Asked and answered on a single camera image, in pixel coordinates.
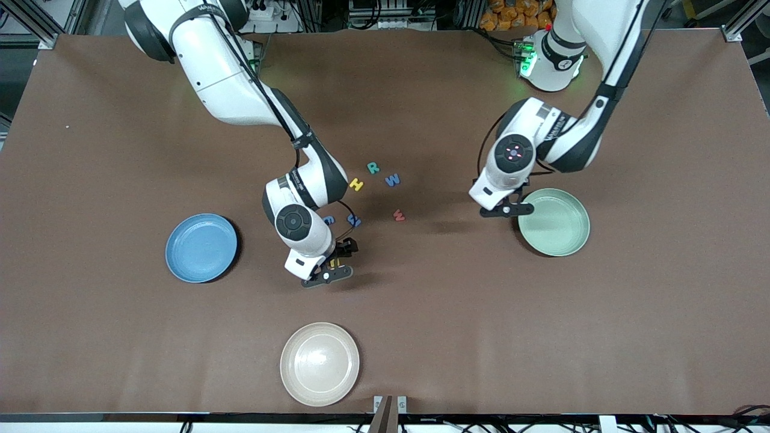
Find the beige plate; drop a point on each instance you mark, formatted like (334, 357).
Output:
(319, 364)

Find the white power strip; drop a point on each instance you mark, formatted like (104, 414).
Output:
(271, 18)

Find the green plate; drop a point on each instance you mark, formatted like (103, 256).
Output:
(553, 228)

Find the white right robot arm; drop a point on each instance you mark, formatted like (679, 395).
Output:
(228, 90)

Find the blue foam letter m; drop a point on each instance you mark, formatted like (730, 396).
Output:
(356, 223)

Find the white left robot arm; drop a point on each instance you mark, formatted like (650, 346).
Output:
(601, 36)

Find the blue foam capital W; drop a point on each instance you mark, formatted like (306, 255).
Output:
(393, 180)

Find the aluminium frame post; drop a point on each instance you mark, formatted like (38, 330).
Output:
(45, 36)
(733, 35)

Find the orange net bag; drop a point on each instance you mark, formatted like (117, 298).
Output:
(511, 15)

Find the metal bracket at table edge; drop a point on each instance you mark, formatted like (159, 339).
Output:
(402, 405)

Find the red foam small w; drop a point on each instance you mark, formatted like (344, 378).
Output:
(399, 216)

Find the yellow foam letter H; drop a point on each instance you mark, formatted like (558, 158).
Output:
(357, 184)

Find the brown table cover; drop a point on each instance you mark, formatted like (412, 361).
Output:
(421, 313)

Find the teal foam letter R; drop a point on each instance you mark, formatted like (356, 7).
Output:
(371, 168)

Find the blue plate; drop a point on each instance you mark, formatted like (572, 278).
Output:
(201, 248)

